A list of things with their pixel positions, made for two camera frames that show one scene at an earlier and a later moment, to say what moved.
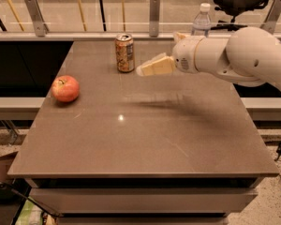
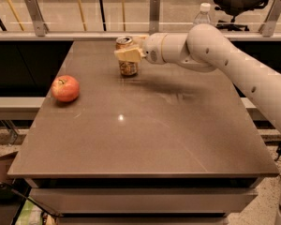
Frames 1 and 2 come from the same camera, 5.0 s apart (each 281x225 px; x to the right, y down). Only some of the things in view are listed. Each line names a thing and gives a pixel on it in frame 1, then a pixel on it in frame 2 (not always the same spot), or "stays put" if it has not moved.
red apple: x=65 y=88 stays put
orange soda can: x=125 y=52 stays put
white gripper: x=184 y=54 → x=152 y=48
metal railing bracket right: x=271 y=22 stays put
